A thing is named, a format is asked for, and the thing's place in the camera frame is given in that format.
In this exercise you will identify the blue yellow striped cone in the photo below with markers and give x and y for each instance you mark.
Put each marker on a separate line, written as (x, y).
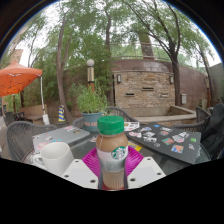
(61, 114)

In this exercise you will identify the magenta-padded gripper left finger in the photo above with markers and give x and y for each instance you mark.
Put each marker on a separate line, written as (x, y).
(80, 173)

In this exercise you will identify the wall lantern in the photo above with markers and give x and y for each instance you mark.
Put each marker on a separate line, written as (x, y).
(118, 78)
(171, 80)

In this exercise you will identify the yellow card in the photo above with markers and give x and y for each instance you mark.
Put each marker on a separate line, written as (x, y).
(135, 146)

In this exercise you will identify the dark-trunked tree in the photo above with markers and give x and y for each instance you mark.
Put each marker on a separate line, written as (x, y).
(176, 83)

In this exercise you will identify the grey laptop with stickers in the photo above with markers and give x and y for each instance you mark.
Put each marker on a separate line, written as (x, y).
(60, 135)

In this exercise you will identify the potted green plant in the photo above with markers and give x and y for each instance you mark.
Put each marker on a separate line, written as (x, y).
(91, 103)

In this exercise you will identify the green-capped coffee drink bottle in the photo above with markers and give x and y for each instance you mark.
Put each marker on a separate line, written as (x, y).
(111, 150)

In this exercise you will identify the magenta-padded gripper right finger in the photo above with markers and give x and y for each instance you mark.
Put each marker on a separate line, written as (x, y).
(146, 171)

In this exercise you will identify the white sticker sheet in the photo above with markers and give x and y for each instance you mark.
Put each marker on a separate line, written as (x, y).
(131, 126)

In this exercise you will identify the black jacket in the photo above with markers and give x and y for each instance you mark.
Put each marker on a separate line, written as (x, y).
(215, 133)

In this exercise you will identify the leaning grey-trunked tree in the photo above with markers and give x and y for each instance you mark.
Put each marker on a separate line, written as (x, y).
(61, 90)

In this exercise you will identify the white ceramic mug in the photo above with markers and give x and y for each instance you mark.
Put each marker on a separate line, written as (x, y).
(56, 158)

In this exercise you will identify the orange patio umbrella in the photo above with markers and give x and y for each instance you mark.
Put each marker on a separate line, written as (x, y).
(16, 78)

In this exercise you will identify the black laptop with stickers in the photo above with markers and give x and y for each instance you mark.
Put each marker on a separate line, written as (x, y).
(166, 148)

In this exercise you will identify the globe-topped lamp post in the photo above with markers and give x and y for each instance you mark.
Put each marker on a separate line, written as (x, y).
(90, 75)

